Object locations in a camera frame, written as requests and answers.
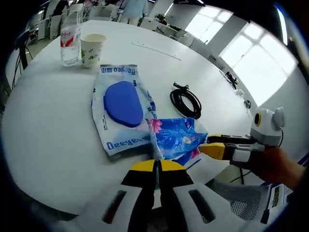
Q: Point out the black desk device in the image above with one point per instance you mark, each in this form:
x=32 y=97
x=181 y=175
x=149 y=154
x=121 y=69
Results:
x=230 y=78

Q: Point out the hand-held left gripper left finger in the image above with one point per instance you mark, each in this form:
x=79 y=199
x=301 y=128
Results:
x=135 y=176

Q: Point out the white paper cup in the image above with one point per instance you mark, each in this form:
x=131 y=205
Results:
x=90 y=53

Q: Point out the white blue wet wipes pack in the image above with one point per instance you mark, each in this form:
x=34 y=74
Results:
x=120 y=104

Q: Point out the computer mouse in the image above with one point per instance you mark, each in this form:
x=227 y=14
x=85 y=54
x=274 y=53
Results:
x=247 y=104

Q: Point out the clear plastic water bottle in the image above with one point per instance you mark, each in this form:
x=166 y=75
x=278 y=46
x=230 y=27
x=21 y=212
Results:
x=70 y=48

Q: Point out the white office chair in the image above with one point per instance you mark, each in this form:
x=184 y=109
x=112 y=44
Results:
x=55 y=26

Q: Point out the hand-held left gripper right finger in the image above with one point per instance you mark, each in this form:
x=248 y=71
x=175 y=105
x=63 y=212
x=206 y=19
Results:
x=178 y=176

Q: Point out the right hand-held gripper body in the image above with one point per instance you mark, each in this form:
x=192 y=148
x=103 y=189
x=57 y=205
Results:
x=268 y=130

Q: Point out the window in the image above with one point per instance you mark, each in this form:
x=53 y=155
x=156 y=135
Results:
x=207 y=25
x=260 y=62

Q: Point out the person's right hand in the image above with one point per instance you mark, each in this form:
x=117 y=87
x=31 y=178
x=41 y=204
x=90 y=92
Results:
x=270 y=164

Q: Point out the white power adapter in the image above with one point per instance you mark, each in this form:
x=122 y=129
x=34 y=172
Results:
x=239 y=92

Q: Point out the green potted plant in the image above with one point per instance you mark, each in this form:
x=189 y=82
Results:
x=161 y=17

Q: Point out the blue pink tissue pack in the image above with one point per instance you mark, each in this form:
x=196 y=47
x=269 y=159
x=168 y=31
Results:
x=176 y=137

